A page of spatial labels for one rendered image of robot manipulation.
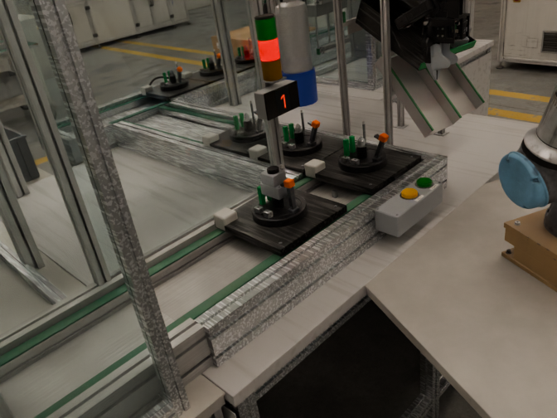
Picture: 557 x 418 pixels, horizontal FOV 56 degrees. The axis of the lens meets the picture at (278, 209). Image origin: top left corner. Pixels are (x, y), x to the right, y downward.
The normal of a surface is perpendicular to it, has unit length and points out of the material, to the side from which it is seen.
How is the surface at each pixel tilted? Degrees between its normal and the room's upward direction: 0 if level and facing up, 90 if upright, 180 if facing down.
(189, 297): 0
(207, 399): 0
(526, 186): 95
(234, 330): 90
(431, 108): 45
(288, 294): 90
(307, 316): 0
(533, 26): 90
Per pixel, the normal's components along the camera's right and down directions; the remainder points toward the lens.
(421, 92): 0.31, -0.38
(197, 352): 0.70, 0.26
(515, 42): -0.74, 0.41
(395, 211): -0.13, -0.87
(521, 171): -0.93, 0.33
